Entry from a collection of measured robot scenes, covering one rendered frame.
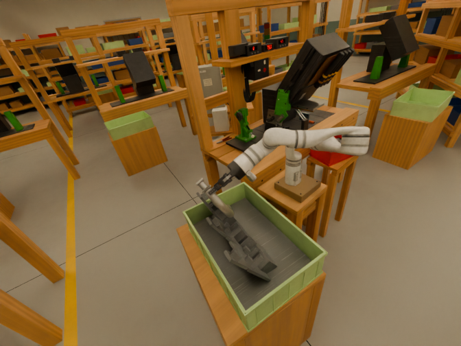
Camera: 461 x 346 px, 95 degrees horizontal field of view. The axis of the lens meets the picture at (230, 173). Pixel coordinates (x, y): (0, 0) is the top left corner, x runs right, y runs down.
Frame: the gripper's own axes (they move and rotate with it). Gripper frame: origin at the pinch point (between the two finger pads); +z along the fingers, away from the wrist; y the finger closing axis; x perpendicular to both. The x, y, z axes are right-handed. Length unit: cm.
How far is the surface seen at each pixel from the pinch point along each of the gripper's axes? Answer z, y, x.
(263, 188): -23, -59, 20
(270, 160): -43, -75, 10
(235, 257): 8.3, 7.0, 22.7
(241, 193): -9, -53, 12
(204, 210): 13.5, -43.4, 4.0
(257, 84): -95, -119, -53
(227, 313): 29, -10, 42
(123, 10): -160, -735, -802
